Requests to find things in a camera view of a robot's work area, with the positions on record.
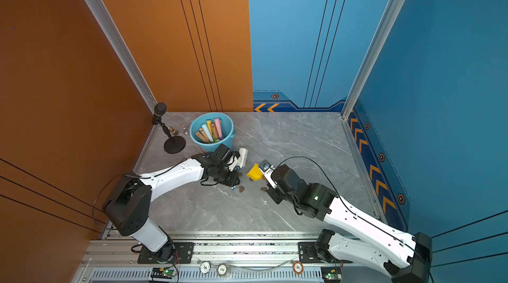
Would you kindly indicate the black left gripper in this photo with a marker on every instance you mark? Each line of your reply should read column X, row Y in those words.
column 235, row 180

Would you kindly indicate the small brown chess piece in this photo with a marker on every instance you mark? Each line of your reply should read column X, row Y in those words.
column 173, row 131

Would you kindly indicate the green trowel wooden handle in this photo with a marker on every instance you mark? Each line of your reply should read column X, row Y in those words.
column 203, row 138

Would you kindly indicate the lime trowel yellow handle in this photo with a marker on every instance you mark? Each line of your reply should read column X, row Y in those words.
column 209, row 126

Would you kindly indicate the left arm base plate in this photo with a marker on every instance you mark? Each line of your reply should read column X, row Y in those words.
column 170, row 253

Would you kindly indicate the yellow trowel wooden handle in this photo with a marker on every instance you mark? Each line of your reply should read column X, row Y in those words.
column 255, row 174

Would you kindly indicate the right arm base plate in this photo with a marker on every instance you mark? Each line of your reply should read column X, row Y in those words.
column 312, row 252

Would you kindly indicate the purple trowel pink handle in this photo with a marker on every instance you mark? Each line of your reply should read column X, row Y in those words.
column 217, row 123

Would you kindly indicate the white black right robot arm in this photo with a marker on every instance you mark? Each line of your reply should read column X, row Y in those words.
column 401, row 256

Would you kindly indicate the light blue plastic bucket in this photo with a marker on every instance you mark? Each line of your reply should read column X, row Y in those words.
column 228, row 130

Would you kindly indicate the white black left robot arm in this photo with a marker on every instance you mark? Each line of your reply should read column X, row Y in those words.
column 128, row 205

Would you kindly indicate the green trowel brown handle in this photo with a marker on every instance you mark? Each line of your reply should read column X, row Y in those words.
column 215, row 134

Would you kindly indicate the light blue trowel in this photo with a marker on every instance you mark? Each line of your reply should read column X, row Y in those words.
column 207, row 132

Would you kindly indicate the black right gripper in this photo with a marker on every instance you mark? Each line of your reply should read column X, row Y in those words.
column 271, row 192

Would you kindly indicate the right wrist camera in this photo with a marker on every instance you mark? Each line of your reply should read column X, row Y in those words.
column 267, row 169

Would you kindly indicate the black microphone on stand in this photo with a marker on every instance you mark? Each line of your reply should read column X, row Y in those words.
column 173, row 144

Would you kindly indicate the small silver chess piece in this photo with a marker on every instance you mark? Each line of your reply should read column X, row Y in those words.
column 185, row 130

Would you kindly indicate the white cleaning brush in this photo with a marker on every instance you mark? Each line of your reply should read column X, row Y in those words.
column 244, row 153

